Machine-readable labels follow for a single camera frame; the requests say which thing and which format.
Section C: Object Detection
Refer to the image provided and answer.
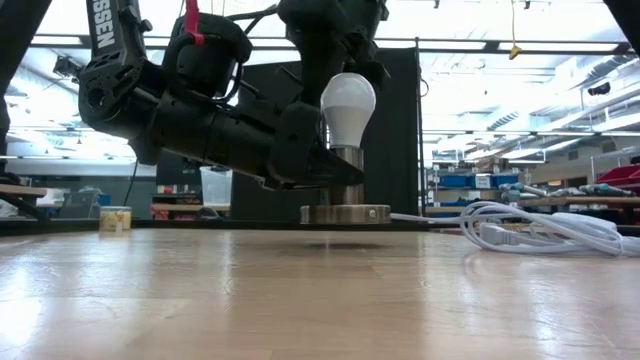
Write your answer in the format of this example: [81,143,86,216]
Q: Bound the clear plastic storage bin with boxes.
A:
[199,166,234,206]

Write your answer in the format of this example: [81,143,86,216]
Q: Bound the black overhead beam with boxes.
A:
[29,33,639,56]

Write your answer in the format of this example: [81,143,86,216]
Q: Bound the brushed metal lamp socket base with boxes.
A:
[299,144,393,225]

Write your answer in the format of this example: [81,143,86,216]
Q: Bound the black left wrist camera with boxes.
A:
[162,12,254,101]

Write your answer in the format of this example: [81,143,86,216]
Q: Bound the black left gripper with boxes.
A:
[204,101,366,191]

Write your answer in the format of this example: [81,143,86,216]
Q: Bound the yellow candle glass jar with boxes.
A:
[98,205,133,233]

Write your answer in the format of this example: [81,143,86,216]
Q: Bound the red cable strap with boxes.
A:
[183,0,207,48]

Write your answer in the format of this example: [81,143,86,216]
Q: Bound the blue storage bin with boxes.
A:
[492,172,521,189]
[438,172,471,190]

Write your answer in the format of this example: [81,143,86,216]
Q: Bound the yellow hanging plug cord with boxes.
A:
[508,0,522,61]

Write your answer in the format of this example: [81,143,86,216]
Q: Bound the black aluminium table frame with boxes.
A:
[0,217,640,237]

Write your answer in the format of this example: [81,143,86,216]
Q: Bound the white lightbulb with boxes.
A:
[319,72,377,150]

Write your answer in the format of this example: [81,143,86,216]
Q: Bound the wooden side table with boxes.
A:
[0,183,49,221]

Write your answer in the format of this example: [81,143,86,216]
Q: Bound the black room divider panel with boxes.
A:
[362,47,421,216]
[230,59,331,224]

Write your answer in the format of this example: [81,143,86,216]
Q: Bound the white power cord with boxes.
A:
[389,200,640,259]

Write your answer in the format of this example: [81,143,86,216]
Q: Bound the red storage bin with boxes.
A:
[593,164,640,189]

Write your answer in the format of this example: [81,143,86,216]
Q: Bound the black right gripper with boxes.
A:
[277,0,392,108]

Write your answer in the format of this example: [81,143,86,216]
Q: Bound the black computer monitor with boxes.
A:
[156,149,204,189]

